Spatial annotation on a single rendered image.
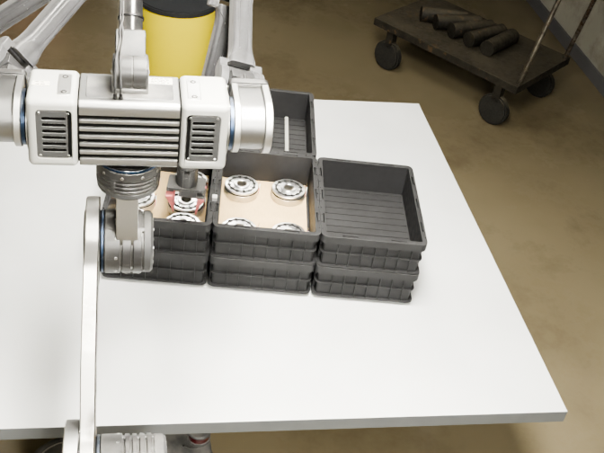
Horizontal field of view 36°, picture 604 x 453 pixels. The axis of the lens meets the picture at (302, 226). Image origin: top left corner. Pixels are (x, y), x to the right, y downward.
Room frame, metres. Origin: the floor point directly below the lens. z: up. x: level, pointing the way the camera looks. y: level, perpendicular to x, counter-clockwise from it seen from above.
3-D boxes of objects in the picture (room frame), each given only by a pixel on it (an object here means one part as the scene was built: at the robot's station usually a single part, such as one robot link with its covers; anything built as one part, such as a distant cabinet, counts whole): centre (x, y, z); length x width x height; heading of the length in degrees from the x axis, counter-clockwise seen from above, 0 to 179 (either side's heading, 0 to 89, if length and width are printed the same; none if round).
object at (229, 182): (2.28, 0.20, 0.86); 0.10 x 0.10 x 0.01
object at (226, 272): (2.18, 0.11, 0.76); 0.40 x 0.30 x 0.12; 7
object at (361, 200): (2.21, -0.18, 0.87); 0.40 x 0.30 x 0.11; 7
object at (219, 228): (2.18, 0.11, 0.92); 0.40 x 0.30 x 0.02; 7
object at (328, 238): (2.21, -0.18, 0.92); 0.40 x 0.30 x 0.02; 7
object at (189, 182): (2.05, 0.33, 1.02); 0.10 x 0.07 x 0.07; 95
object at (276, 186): (2.30, 0.06, 0.86); 0.10 x 0.10 x 0.01
